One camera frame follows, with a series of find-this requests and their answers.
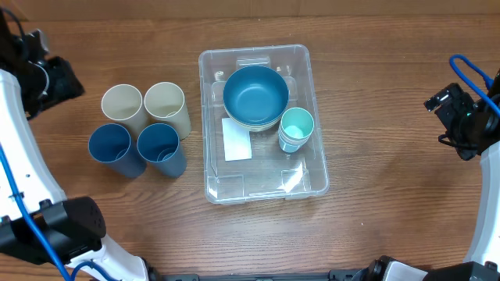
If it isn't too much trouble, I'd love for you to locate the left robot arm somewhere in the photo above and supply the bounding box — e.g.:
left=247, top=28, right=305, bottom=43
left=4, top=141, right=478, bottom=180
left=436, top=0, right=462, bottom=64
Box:
left=1, top=8, right=161, bottom=280

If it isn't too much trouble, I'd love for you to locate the cream bowl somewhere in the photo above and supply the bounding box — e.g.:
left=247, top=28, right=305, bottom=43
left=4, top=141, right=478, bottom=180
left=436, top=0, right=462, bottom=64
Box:
left=224, top=105, right=285, bottom=132

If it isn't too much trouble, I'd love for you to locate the mint green small cup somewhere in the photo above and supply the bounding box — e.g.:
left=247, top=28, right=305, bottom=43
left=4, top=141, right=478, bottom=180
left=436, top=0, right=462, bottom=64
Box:
left=278, top=107, right=315, bottom=145

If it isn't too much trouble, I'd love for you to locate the light blue small cup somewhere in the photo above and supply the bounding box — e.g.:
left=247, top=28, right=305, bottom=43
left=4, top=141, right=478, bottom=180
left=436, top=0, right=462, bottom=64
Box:
left=278, top=135, right=303, bottom=154

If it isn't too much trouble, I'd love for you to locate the dark blue bowl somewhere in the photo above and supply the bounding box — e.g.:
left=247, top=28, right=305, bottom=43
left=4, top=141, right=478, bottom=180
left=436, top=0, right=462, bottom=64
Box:
left=223, top=66, right=290, bottom=126

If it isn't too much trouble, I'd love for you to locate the cream tall cup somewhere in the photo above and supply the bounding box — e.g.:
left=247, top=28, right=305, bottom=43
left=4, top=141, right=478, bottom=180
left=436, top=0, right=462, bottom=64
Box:
left=144, top=82, right=191, bottom=140
left=101, top=84, right=150, bottom=138

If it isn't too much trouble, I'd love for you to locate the white label in container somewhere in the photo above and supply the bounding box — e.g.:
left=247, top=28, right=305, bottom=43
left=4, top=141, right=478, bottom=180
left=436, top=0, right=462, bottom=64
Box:
left=222, top=118, right=252, bottom=162

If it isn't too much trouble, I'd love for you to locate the dark blue tall cup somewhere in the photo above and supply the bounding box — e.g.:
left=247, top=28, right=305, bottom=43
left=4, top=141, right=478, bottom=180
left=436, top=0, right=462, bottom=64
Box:
left=88, top=123, right=146, bottom=178
left=137, top=123, right=187, bottom=178

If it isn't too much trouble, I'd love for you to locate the clear plastic storage container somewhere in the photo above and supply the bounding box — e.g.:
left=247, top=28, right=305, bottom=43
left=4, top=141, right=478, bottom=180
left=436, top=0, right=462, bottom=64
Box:
left=198, top=44, right=329, bottom=205

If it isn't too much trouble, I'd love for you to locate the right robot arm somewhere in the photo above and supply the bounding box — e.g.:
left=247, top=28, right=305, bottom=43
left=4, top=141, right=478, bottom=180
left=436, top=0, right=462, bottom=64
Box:
left=424, top=83, right=499, bottom=265

